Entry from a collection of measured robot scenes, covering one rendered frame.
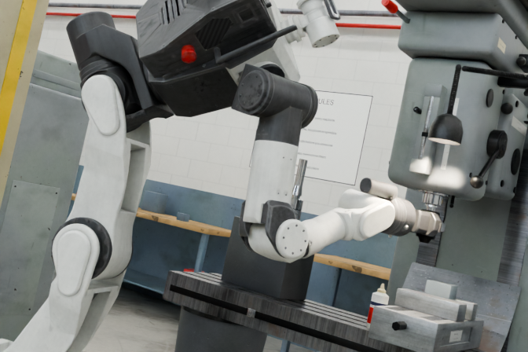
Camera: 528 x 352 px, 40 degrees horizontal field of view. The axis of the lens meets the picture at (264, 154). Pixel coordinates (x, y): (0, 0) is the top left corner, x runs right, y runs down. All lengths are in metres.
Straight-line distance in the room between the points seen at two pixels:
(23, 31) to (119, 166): 1.39
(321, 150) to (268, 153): 5.39
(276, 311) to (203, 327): 1.71
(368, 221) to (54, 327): 0.73
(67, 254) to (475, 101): 0.98
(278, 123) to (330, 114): 5.42
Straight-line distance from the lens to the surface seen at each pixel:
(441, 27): 1.77
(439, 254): 2.19
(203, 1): 1.50
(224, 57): 1.49
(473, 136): 1.72
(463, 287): 2.14
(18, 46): 2.92
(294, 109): 1.44
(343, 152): 6.69
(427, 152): 1.70
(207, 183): 7.48
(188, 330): 3.60
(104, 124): 1.63
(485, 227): 2.15
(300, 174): 2.00
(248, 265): 2.01
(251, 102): 1.41
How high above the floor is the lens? 1.20
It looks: 4 degrees up
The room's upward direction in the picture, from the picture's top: 12 degrees clockwise
